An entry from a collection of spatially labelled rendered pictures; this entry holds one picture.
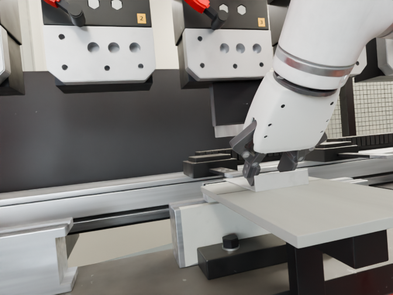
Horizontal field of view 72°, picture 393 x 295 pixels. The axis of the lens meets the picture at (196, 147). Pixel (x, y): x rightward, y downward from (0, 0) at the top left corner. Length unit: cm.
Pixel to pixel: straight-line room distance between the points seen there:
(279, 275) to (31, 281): 35
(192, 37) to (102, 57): 14
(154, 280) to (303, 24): 39
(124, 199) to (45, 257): 28
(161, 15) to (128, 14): 279
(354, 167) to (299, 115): 65
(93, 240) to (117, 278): 240
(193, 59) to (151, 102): 55
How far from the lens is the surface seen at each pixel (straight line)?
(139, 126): 96
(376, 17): 31
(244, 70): 47
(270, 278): 44
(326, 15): 29
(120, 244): 293
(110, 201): 70
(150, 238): 300
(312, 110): 35
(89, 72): 43
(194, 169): 66
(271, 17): 62
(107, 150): 96
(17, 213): 74
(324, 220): 26
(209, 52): 46
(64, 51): 44
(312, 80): 31
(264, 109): 33
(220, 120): 48
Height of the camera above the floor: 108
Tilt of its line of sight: 2 degrees down
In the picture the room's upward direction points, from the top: 5 degrees counter-clockwise
